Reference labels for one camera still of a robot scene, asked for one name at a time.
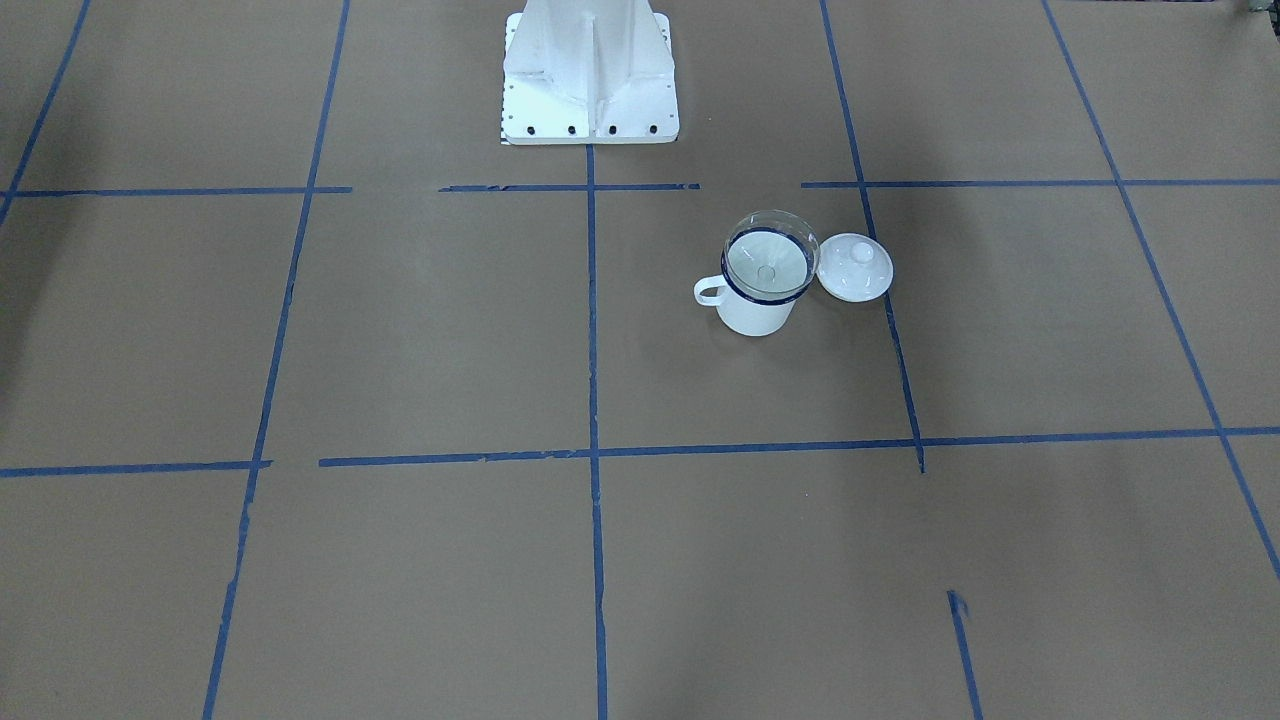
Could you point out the clear plastic funnel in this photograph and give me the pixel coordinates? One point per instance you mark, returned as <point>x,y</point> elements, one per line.
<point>771,257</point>

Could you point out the white enamel cup blue rim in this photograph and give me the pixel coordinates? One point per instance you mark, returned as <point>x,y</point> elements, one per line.
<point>740,315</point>

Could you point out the white round cup lid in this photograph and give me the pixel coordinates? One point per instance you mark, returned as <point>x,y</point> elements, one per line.
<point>854,268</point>

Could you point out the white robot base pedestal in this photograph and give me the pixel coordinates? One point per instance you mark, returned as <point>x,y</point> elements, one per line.
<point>580,72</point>

